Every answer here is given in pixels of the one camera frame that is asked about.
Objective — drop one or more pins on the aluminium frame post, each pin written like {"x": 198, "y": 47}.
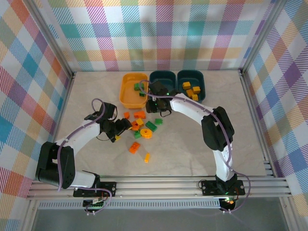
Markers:
{"x": 263, "y": 36}
{"x": 51, "y": 41}

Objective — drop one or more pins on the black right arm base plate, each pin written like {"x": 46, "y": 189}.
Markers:
{"x": 209, "y": 187}

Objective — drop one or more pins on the aluminium frame leg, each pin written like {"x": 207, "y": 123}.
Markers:
{"x": 30, "y": 221}
{"x": 290, "y": 216}

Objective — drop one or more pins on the green square lego brick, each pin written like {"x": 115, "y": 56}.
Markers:
{"x": 137, "y": 86}
{"x": 158, "y": 121}

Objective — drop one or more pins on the small green lego brick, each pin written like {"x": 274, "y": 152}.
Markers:
{"x": 137, "y": 134}

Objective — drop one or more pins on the yellow slim lego brick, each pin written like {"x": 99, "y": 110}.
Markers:
{"x": 147, "y": 157}

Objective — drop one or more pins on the yellow square lego brick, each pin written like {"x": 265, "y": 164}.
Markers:
{"x": 139, "y": 122}
{"x": 186, "y": 85}

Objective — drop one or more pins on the teal plastic container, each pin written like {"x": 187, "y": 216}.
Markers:
{"x": 166, "y": 78}
{"x": 197, "y": 78}

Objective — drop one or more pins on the small yellow lego brick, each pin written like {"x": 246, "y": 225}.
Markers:
{"x": 190, "y": 93}

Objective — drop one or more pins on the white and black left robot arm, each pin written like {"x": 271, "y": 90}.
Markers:
{"x": 79, "y": 134}

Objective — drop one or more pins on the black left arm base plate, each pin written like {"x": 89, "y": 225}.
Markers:
{"x": 109, "y": 186}

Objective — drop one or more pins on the green left controller board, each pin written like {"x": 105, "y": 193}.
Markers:
{"x": 95, "y": 205}

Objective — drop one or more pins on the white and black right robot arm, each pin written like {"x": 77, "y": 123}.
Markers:
{"x": 187, "y": 106}

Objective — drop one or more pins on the long green lego brick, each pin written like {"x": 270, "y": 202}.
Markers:
{"x": 151, "y": 126}

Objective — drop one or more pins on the yellow round lego piece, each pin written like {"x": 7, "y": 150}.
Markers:
{"x": 194, "y": 97}

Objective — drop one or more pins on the orange right controller board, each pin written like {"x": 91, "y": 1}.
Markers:
{"x": 229, "y": 202}

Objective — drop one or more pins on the orange sloped lego brick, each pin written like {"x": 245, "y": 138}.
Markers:
{"x": 140, "y": 114}

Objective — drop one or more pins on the dark green lego brick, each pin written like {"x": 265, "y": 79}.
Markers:
{"x": 142, "y": 93}

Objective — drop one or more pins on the small orange lego brick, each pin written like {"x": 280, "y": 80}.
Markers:
{"x": 126, "y": 115}

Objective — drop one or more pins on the yellow plastic container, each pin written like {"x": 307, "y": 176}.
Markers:
{"x": 128, "y": 96}

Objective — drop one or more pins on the yellow rectangular lego brick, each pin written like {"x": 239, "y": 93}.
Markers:
{"x": 196, "y": 89}

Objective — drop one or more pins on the aluminium mounting rail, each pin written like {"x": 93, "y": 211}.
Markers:
{"x": 156, "y": 187}

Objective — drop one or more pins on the plaid cloth panel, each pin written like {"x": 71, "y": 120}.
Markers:
{"x": 19, "y": 96}
{"x": 288, "y": 96}
{"x": 154, "y": 29}

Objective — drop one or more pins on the orange rectangular lego brick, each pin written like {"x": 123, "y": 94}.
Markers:
{"x": 134, "y": 147}

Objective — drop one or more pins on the orange arch lego brick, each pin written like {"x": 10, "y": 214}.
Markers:
{"x": 132, "y": 125}

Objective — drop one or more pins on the aluminium side rail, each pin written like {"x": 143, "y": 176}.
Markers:
{"x": 61, "y": 113}
{"x": 256, "y": 120}

